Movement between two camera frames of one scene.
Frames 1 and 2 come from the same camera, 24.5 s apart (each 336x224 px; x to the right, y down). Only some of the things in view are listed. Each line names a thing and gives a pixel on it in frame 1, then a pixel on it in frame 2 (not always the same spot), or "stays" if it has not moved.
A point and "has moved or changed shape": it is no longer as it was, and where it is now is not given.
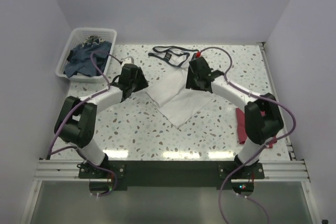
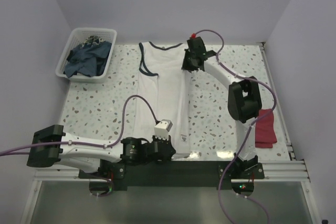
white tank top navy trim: x=167 y=91 has moved or changed shape
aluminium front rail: x=59 y=170 stays
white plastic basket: x=77 y=36 stays
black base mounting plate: x=171 y=173 stays
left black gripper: x=143 y=83 -> x=174 y=151
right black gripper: x=190 y=83 -> x=185 y=65
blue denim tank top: x=79 y=60 stays
